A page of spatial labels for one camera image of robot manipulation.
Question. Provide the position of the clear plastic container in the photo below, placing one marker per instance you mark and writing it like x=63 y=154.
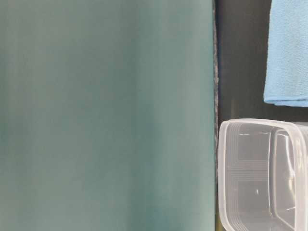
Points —
x=263 y=175

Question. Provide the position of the green backdrop curtain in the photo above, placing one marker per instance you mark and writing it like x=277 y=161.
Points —
x=106 y=115

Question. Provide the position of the blue folded towel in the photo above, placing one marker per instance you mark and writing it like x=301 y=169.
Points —
x=286 y=81

